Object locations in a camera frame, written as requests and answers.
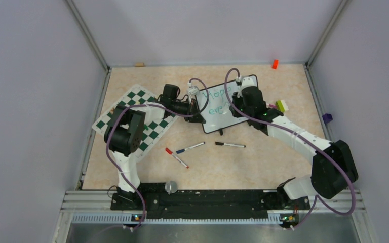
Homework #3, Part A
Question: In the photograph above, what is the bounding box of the white whiteboard black frame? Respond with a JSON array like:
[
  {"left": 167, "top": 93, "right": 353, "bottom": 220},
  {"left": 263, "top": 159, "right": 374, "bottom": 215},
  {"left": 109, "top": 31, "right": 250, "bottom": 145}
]
[{"left": 196, "top": 80, "right": 248, "bottom": 134}]

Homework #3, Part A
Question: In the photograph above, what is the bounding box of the black cap marker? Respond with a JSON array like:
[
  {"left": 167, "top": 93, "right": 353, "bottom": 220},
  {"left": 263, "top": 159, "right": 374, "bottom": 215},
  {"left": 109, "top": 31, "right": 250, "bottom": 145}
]
[{"left": 215, "top": 141, "right": 246, "bottom": 148}]

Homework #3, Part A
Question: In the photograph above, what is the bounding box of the wooden cork piece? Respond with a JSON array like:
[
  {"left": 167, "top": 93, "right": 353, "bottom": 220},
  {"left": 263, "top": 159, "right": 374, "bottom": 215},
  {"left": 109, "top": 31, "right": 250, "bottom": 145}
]
[{"left": 134, "top": 62, "right": 145, "bottom": 67}]

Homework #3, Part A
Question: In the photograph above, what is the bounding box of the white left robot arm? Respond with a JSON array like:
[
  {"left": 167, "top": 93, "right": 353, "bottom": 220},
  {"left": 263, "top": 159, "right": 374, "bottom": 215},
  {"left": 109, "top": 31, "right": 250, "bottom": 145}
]
[{"left": 104, "top": 84, "right": 205, "bottom": 209}]

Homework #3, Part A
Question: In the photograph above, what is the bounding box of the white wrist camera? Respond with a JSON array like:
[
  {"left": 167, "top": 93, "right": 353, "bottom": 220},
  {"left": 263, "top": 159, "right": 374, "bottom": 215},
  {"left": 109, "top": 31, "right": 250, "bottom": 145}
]
[
  {"left": 236, "top": 76, "right": 257, "bottom": 91},
  {"left": 187, "top": 86, "right": 199, "bottom": 99}
]

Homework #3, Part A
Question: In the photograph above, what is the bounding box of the purple toy block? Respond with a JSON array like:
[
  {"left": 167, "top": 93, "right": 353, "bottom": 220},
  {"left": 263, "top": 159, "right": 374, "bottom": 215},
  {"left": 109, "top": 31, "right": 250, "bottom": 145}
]
[{"left": 322, "top": 113, "right": 333, "bottom": 124}]

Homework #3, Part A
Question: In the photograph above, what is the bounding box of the grey round knob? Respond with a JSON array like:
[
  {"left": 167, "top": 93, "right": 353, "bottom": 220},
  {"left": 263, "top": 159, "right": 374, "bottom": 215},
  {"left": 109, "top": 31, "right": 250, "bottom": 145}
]
[{"left": 165, "top": 181, "right": 178, "bottom": 194}]

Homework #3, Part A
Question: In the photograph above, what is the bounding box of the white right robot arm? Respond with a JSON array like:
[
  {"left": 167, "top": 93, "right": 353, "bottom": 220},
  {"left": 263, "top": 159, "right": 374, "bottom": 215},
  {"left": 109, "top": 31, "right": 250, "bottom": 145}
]
[{"left": 230, "top": 86, "right": 359, "bottom": 209}]

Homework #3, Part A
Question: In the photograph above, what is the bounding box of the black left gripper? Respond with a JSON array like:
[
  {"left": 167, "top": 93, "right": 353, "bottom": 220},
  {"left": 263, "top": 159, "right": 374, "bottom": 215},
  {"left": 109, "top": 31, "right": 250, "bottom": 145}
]
[{"left": 171, "top": 98, "right": 206, "bottom": 124}]

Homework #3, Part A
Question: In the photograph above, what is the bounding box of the orange toy block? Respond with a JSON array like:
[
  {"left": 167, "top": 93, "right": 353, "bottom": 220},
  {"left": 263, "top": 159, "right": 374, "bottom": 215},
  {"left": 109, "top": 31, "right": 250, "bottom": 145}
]
[{"left": 271, "top": 59, "right": 279, "bottom": 69}]

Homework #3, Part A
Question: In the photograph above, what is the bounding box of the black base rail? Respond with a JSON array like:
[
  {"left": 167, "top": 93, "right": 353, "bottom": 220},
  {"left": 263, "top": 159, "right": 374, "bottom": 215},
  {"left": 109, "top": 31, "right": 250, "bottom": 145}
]
[{"left": 110, "top": 183, "right": 310, "bottom": 220}]

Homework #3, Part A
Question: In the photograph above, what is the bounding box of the blue cap marker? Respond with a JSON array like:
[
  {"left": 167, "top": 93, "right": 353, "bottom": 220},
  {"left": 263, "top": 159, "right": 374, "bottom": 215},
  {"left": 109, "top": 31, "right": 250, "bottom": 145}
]
[{"left": 176, "top": 142, "right": 206, "bottom": 154}]

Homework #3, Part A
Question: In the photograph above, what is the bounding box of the red cap marker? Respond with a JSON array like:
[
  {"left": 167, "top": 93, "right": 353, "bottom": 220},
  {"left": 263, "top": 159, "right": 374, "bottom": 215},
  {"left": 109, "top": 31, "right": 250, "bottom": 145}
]
[{"left": 165, "top": 148, "right": 189, "bottom": 169}]

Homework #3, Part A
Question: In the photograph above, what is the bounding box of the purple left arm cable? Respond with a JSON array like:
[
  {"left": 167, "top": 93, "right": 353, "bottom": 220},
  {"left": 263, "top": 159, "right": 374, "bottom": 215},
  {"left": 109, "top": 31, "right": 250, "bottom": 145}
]
[{"left": 105, "top": 78, "right": 210, "bottom": 232}]

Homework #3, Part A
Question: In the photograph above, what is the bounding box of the green white toy brick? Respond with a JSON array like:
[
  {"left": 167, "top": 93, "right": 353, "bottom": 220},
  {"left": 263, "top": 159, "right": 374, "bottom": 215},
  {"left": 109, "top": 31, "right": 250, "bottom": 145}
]
[{"left": 276, "top": 100, "right": 289, "bottom": 113}]

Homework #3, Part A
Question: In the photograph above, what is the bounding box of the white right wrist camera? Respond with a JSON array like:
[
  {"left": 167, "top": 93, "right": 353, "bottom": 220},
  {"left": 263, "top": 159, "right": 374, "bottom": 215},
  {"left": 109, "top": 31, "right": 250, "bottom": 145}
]
[{"left": 236, "top": 76, "right": 257, "bottom": 91}]

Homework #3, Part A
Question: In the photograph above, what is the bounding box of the green white chess mat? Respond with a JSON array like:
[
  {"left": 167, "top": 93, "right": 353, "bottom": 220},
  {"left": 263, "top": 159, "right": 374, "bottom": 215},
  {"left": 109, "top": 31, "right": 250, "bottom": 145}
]
[{"left": 92, "top": 85, "right": 178, "bottom": 160}]

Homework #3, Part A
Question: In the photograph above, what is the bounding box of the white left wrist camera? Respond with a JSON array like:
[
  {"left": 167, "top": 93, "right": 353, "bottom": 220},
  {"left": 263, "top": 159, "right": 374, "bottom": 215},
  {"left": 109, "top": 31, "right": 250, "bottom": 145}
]
[{"left": 187, "top": 86, "right": 199, "bottom": 99}]

